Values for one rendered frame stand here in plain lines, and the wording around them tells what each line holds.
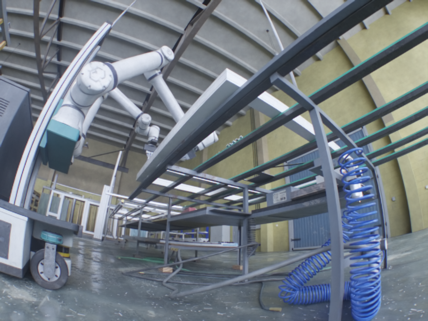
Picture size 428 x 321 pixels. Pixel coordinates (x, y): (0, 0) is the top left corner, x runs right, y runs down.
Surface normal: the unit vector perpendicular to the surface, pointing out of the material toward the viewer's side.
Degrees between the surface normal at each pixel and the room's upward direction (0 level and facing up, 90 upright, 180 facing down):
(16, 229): 90
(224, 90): 180
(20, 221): 90
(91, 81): 100
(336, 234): 90
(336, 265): 90
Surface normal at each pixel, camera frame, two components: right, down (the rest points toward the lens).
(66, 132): 0.70, -0.28
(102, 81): 0.82, -0.07
